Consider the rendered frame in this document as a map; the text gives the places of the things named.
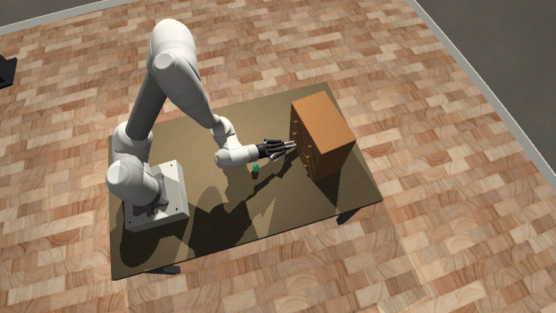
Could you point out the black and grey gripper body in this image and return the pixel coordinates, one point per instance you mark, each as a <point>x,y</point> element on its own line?
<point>262,148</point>

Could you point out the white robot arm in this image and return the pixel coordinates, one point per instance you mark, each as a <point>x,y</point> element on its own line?
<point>174,75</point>

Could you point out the brown wooden drawer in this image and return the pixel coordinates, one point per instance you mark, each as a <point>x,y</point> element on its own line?
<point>297,147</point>
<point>311,146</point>
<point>297,121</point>
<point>307,166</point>
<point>296,133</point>
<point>309,157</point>

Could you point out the orange-brown wooden chest of drawers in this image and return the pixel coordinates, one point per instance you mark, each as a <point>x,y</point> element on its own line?
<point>328,130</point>

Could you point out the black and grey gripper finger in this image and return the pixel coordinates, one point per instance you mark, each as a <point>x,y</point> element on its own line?
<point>281,150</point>
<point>276,143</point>

